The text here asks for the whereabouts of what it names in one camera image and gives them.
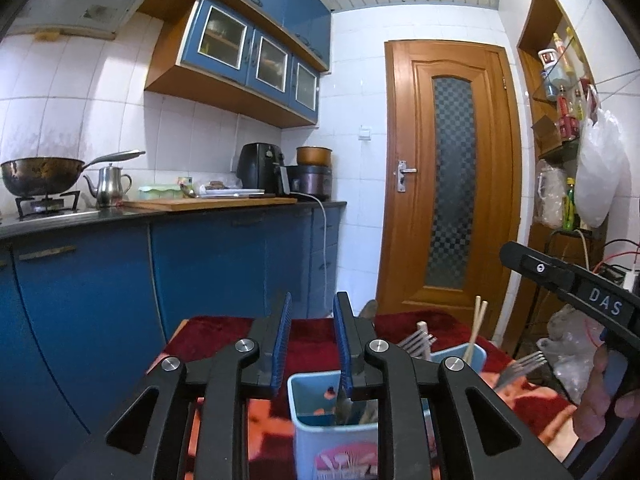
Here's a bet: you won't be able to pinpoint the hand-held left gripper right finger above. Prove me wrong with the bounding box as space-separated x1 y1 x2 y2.
333 290 575 480

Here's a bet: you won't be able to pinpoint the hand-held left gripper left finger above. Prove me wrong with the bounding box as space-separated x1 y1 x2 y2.
52 291 294 480

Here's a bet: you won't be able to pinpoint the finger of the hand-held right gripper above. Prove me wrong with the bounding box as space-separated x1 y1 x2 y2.
501 241 577 294

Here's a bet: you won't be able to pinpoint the blue utensil holder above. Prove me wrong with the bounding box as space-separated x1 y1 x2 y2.
287 344 488 480

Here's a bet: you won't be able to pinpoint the metal fork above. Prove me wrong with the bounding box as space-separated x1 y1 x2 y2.
492 350 549 392
397 331 437 359

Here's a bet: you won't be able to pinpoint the person's right hand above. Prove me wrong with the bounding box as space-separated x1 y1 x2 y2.
573 347 640 442

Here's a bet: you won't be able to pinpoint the clear plastic bag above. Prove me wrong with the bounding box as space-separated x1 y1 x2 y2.
537 305 608 403

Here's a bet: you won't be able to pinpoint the green bottle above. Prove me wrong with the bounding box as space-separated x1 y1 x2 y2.
562 177 581 231

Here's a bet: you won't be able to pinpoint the red floral blanket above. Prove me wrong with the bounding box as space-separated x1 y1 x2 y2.
147 310 583 480

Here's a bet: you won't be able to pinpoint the clear bag of food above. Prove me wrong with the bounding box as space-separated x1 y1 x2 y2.
535 160 569 229

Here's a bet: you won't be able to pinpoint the wooden door with glass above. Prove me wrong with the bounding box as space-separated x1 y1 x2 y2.
375 40 523 343

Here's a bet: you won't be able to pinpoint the white plastic bag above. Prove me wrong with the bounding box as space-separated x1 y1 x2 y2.
575 105 631 229

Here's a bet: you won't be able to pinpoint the cardboard box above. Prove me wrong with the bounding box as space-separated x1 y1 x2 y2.
531 115 564 154

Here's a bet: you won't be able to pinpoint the red bottles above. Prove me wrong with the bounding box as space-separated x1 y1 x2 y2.
556 87 582 141

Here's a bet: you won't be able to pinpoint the wooden cutting board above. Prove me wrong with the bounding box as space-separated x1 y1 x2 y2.
122 196 299 211

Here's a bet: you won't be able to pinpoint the rice cooker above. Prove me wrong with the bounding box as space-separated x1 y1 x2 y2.
290 146 334 201

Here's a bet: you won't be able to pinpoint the black air fryer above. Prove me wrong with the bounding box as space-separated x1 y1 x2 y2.
236 142 291 196

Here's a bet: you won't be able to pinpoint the wooden shelf niche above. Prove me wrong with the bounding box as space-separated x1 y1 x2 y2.
515 0 608 356

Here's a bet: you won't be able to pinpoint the blue base cabinet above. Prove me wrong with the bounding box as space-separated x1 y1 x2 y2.
0 202 347 480

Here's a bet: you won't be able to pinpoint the green food box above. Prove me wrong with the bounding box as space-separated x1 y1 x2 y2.
137 184 184 200

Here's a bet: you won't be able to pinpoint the yellow bottle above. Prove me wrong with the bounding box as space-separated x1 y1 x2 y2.
552 32 574 77

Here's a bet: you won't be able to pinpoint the steel kettle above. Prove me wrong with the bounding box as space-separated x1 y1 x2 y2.
82 164 133 209

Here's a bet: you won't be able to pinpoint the gas stove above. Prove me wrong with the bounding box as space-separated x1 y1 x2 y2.
0 190 98 223

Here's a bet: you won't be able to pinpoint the metal wok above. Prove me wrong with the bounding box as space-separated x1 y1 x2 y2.
0 149 147 198

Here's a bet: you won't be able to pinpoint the cream cable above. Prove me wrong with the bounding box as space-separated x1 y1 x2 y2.
574 229 592 272

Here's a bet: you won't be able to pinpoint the red wires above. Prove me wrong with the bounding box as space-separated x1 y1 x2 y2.
585 237 640 348

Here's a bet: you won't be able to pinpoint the white power cable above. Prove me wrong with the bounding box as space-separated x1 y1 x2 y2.
290 191 332 318

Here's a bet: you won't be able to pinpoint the metal door handle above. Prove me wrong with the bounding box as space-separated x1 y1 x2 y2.
396 161 417 192

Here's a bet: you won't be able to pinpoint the blue wall cabinet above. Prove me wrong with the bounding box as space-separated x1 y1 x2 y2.
137 0 333 128

